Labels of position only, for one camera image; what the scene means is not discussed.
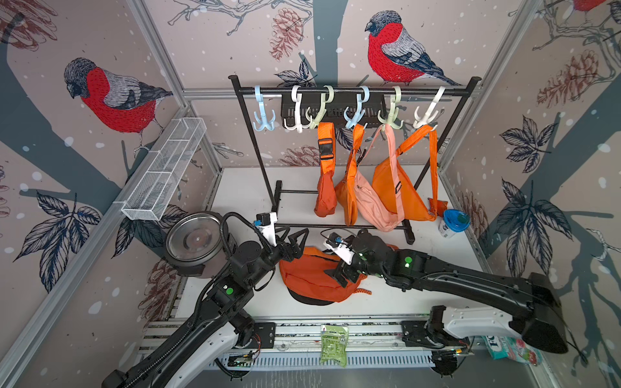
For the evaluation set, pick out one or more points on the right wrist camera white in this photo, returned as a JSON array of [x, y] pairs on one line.
[[341, 246]]

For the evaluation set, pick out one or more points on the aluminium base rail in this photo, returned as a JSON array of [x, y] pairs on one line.
[[354, 343]]

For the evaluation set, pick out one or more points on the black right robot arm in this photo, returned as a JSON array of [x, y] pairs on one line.
[[528, 309]]

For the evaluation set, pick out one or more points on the light blue hook right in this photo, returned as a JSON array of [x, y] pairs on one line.
[[352, 121]]

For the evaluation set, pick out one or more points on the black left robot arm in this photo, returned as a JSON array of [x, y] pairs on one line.
[[218, 322]]

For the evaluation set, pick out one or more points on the light blue hook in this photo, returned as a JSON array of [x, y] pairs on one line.
[[262, 122], [352, 121]]

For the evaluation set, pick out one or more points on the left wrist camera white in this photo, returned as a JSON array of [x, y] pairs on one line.
[[265, 223]]

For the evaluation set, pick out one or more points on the orange crossbody bag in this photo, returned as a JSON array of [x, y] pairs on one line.
[[345, 190]]

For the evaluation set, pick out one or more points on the rust orange backpack bag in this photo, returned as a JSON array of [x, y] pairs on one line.
[[310, 271]]

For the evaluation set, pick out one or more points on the black waist bag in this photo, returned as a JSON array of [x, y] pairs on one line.
[[313, 296]]

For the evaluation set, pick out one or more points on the white hook right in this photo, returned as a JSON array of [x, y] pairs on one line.
[[431, 111]]

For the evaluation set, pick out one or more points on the orange sling bag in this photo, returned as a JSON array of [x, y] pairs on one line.
[[415, 208]]

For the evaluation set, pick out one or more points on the light green hook right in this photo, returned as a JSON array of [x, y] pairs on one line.
[[391, 117]]

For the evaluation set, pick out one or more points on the light blue hook left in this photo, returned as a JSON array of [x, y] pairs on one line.
[[262, 122]]

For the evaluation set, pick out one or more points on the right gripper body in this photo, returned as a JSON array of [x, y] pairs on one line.
[[358, 265]]

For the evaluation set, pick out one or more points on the blue lid white bottle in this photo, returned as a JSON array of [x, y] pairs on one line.
[[453, 222]]

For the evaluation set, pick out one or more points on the light green hook left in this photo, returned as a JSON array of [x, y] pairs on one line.
[[325, 99]]

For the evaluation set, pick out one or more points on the light green hook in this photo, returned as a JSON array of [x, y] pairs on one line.
[[391, 117], [325, 99]]

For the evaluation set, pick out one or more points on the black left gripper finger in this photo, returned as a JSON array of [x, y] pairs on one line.
[[298, 239], [284, 236]]

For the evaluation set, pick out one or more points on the white hook left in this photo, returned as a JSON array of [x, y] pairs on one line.
[[296, 97]]

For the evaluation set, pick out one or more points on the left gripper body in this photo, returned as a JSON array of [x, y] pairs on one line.
[[286, 255]]

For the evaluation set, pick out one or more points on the green snack packet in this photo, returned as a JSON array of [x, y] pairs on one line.
[[334, 342]]

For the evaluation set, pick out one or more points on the white hook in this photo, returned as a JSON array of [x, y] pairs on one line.
[[431, 111], [296, 97]]

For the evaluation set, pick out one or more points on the dark orange bag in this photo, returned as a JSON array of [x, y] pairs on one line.
[[326, 200]]

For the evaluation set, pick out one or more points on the white wire mesh basket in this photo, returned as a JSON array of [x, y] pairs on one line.
[[153, 193]]

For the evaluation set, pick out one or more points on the pink waist bag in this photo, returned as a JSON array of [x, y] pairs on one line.
[[380, 203]]

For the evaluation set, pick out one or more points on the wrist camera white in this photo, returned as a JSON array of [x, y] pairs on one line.
[[265, 223], [341, 246]]

